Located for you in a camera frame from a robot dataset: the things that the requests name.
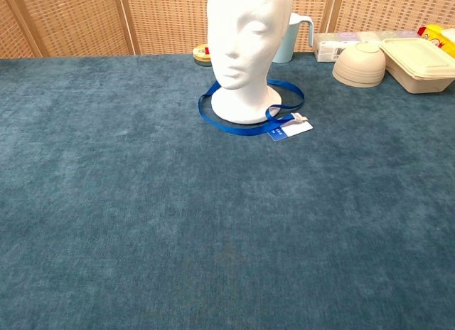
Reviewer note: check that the white ID badge card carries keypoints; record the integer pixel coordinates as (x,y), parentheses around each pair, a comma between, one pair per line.
(293,130)

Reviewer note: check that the blue carpet table cover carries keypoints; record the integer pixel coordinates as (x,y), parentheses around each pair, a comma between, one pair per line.
(142,219)

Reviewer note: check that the yellow tape roll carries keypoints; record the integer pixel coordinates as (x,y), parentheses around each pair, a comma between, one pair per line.
(200,56)

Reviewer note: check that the white foam mannequin head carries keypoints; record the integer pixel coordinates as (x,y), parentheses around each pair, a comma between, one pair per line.
(245,42)

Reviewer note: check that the beige upturned bowl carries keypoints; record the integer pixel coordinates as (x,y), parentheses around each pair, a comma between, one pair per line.
(359,67)

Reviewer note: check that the beige lidded lunch box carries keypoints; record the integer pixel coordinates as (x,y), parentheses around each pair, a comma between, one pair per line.
(416,65)

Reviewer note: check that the multicolour tissue pack bundle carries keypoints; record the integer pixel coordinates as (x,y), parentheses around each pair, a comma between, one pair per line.
(327,47)

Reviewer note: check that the wicker folding screen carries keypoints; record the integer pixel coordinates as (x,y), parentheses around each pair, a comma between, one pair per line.
(71,20)

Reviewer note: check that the yellow snack bag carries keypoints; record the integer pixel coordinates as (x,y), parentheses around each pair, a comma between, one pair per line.
(439,36)

